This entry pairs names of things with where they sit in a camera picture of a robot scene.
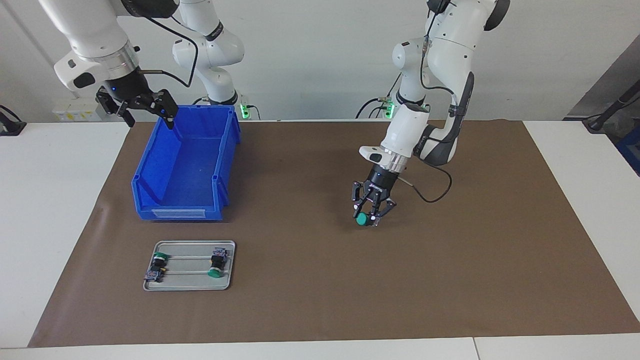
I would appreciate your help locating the black table clamp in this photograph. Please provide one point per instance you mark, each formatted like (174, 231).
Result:
(12, 127)

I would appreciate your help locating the blue crate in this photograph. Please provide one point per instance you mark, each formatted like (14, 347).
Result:
(632, 150)

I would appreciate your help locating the grey metal tray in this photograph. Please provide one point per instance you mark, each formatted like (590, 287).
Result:
(195, 283)

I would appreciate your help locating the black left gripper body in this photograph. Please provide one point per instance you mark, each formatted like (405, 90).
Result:
(381, 181)

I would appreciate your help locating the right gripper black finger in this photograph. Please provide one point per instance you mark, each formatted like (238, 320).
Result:
(162, 102)
(115, 104)

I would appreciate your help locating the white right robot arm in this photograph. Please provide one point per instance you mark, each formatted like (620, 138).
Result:
(85, 30)

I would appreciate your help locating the brown table mat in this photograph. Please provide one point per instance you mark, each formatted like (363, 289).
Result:
(400, 275)

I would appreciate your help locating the black stand with pole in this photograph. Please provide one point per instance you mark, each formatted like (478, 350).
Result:
(597, 122)

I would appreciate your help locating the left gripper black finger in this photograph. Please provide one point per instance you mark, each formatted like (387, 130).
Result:
(359, 196)
(385, 207)

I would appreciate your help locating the green lit base connector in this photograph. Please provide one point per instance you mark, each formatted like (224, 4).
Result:
(244, 107)
(386, 107)

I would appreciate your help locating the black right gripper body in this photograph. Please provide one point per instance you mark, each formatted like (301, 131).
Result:
(125, 87)

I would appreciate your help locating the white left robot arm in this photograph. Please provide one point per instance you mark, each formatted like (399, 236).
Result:
(452, 50)

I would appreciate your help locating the green push button switch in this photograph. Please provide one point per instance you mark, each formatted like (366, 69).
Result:
(156, 270)
(362, 220)
(217, 260)

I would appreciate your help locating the blue plastic storage bin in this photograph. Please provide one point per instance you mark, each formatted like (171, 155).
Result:
(190, 170)

